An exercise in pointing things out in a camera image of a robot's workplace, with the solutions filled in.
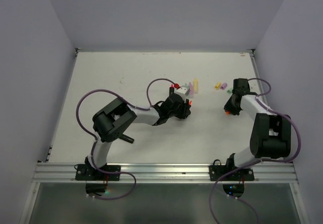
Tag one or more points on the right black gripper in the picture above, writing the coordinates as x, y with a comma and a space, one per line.
232, 110

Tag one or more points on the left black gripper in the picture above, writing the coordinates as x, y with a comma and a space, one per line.
185, 110

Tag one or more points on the lilac pen cap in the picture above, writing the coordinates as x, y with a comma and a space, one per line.
223, 86

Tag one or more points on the lilac pastel highlighter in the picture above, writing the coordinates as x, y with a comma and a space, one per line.
191, 89

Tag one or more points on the yellow pastel highlighter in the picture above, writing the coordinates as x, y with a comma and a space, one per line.
195, 86

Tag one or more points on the green capped black highlighter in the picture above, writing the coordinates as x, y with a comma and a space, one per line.
127, 138

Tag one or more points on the pink capped black highlighter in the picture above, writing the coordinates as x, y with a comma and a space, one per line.
171, 89

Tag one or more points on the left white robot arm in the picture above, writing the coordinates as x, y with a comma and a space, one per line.
114, 119

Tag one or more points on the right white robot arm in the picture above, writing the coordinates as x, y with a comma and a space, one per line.
271, 133

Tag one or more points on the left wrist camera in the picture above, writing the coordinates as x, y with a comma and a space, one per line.
183, 92

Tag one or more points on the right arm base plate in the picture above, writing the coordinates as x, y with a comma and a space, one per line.
217, 169

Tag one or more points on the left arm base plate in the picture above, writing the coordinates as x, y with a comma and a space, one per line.
85, 172

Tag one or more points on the aluminium mounting rail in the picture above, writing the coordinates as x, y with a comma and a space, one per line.
170, 173

